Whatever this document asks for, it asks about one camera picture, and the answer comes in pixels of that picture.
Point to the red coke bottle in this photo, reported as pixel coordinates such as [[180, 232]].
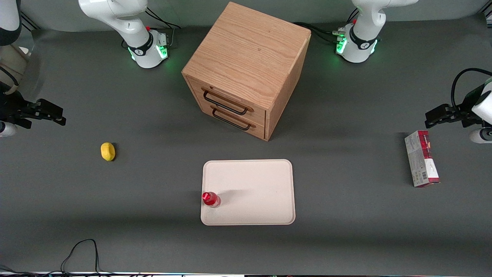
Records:
[[210, 199]]

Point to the wooden drawer front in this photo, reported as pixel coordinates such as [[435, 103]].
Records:
[[259, 131], [258, 115]]

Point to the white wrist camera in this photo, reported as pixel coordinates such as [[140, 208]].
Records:
[[480, 135], [7, 129]]

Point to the white rectangular tray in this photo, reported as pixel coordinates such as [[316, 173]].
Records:
[[253, 192]]

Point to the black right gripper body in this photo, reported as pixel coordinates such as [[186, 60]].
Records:
[[14, 109]]

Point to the dark metal frame rail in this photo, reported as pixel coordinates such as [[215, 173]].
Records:
[[488, 17], [30, 24]]

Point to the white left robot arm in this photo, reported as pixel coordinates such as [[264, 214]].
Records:
[[361, 42]]

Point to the yellow lemon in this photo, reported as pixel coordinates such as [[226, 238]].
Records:
[[108, 151]]

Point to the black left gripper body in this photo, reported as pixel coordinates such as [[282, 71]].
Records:
[[462, 112]]

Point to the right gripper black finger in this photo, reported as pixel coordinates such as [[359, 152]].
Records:
[[52, 119], [52, 109]]

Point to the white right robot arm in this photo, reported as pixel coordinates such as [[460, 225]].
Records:
[[127, 23]]

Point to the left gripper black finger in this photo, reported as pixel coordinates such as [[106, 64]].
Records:
[[438, 110], [436, 121]]

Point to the white and red carton box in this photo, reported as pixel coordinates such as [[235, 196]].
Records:
[[421, 161]]

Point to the wooden drawer cabinet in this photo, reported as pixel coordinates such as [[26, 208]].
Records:
[[250, 54]]

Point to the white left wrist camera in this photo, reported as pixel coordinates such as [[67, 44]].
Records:
[[480, 135]]

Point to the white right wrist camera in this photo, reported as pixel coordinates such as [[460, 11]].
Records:
[[7, 129]]

